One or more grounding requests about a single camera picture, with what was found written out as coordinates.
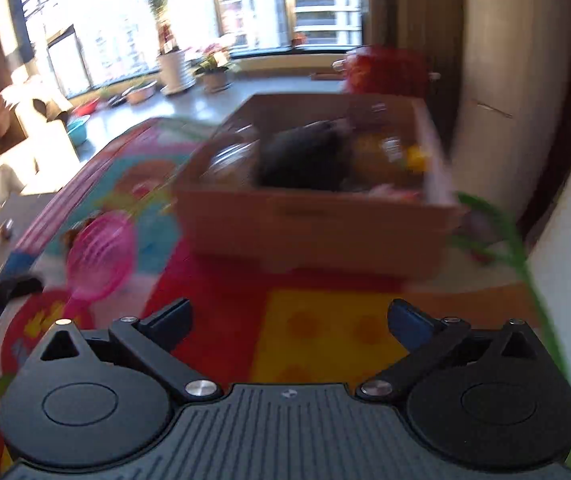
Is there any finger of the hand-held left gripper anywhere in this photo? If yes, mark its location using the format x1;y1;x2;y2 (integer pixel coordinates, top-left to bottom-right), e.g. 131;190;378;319
0;274;44;317

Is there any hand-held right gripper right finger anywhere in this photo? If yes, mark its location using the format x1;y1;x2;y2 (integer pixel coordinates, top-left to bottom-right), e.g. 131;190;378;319
357;298;537;405

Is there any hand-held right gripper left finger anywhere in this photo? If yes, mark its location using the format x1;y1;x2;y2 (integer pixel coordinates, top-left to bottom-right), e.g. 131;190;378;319
38;297;220;404

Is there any beige cardboard box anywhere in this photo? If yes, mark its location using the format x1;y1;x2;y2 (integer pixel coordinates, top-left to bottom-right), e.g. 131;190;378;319
172;91;467;282

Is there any yellow building brick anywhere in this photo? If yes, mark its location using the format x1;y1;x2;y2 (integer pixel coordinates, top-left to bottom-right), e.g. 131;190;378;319
404;146;430;175

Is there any dark plush toy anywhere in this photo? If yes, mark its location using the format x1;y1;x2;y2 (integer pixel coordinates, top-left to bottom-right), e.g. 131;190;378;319
252;119;357;194

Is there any light wooden cabinet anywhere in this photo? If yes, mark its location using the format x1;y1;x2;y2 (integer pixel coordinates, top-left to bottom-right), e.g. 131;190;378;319
0;191;62;282

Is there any colourful play mat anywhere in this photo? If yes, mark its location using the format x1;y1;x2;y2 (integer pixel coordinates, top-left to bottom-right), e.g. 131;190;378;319
0;116;571;480

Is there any sofa with blanket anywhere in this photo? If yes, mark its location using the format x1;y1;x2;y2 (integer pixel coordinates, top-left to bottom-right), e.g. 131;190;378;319
0;81;82;203

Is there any teal bowl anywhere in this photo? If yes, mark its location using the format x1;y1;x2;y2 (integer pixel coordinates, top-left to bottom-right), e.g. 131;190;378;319
66;113;92;147

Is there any clear plastic container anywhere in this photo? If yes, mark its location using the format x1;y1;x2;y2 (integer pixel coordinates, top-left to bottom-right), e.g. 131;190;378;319
200;136;262;187

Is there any small white planter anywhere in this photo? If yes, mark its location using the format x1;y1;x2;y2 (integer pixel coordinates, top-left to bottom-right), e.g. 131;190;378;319
124;80;159;106

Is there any flowering plant in white pot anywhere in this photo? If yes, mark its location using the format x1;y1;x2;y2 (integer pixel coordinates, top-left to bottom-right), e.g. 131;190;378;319
192;42;240;94

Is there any red pot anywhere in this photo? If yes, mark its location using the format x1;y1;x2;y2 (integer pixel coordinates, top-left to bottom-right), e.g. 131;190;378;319
332;44;441;97

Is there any palm plant in white pot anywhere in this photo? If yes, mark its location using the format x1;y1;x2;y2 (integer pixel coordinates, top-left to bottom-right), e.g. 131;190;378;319
133;0;197;95

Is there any white standing air conditioner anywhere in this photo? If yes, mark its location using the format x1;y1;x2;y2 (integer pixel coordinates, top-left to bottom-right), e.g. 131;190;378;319
444;0;571;226

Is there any beige curtain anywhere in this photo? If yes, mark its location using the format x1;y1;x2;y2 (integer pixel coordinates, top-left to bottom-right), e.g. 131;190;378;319
365;0;467;106

